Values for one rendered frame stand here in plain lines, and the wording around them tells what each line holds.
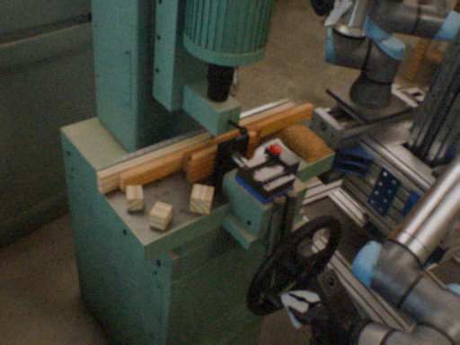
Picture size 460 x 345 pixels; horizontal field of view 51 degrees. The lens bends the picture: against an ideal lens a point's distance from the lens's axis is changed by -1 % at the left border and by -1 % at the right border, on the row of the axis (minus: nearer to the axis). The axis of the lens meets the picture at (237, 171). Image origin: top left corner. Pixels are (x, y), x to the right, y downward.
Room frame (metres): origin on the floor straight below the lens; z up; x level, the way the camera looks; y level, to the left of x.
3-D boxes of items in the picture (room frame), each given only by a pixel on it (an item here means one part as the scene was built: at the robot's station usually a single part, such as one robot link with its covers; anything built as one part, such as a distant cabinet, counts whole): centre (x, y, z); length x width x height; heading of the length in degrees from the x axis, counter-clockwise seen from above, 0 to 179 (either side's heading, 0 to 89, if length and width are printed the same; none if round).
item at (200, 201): (0.77, 0.07, 0.92); 0.04 x 0.04 x 0.04; 1
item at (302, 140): (1.08, -0.16, 0.92); 0.14 x 0.09 x 0.04; 47
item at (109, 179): (0.97, 0.09, 0.93); 0.60 x 0.02 x 0.05; 137
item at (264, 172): (0.83, -0.07, 0.99); 0.13 x 0.11 x 0.06; 137
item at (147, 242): (0.88, -0.01, 0.87); 0.61 x 0.30 x 0.06; 137
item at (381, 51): (1.55, -0.41, 0.98); 0.13 x 0.12 x 0.14; 90
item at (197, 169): (0.91, 0.04, 0.93); 0.20 x 0.02 x 0.05; 137
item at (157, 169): (1.00, 0.04, 0.92); 0.62 x 0.02 x 0.04; 137
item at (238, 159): (0.89, 0.00, 0.95); 0.09 x 0.07 x 0.09; 137
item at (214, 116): (0.97, 0.09, 1.03); 0.14 x 0.07 x 0.09; 47
